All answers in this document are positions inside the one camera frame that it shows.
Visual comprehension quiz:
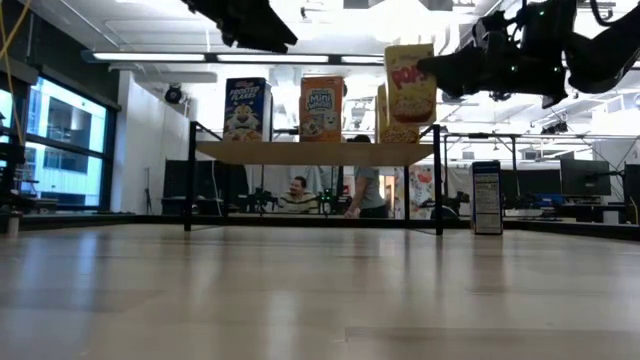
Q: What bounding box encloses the yellow Pops cereal box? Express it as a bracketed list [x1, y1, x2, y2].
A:
[383, 43, 439, 127]
[375, 82, 422, 146]

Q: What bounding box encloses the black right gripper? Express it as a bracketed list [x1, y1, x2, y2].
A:
[417, 0, 579, 109]

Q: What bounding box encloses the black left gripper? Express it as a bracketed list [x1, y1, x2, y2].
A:
[182, 0, 299, 55]

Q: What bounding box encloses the wooden shelf with black frame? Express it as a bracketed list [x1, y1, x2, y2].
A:
[182, 119, 446, 237]

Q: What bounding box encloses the ceiling light bar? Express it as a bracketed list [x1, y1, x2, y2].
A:
[81, 49, 386, 66]

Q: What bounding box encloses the yellow cable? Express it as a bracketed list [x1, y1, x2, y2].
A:
[0, 0, 34, 146]

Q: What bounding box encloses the person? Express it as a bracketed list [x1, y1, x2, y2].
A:
[276, 174, 321, 215]
[343, 133, 390, 220]

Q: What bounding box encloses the black ceiling spotlight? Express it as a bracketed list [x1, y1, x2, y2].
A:
[539, 119, 571, 136]

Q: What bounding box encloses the large window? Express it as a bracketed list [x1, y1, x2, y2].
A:
[0, 74, 119, 211]

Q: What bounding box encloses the blue Frosted Flakes cereal box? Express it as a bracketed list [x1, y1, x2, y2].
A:
[222, 76, 274, 143]
[469, 159, 505, 236]

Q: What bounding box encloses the orange Mini Wheats cereal box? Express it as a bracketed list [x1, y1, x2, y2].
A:
[298, 74, 346, 144]

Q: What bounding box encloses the black metal rig frame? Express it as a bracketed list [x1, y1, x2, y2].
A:
[0, 142, 640, 242]

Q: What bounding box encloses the dark computer monitor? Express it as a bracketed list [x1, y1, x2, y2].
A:
[559, 158, 612, 197]
[501, 168, 562, 197]
[162, 158, 250, 201]

